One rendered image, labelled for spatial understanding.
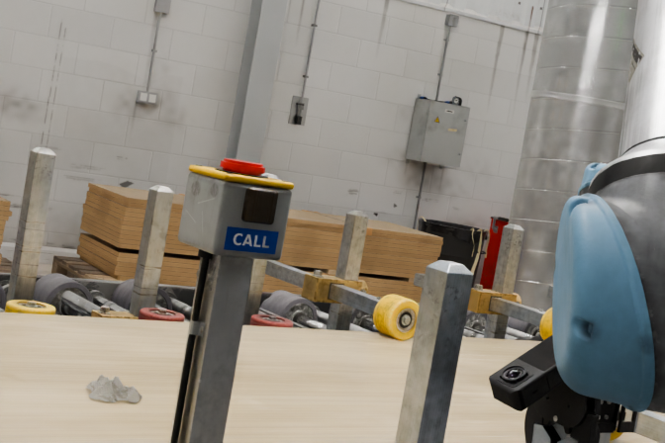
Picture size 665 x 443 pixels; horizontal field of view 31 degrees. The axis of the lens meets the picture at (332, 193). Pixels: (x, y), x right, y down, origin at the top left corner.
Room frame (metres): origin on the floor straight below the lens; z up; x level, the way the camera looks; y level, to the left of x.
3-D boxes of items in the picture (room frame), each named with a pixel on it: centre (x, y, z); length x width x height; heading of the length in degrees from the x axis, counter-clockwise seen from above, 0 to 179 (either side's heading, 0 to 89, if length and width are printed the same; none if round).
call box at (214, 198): (1.04, 0.08, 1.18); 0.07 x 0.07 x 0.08; 35
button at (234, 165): (1.04, 0.08, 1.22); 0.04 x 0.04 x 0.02
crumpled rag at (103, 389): (1.46, 0.23, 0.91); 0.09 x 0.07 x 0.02; 20
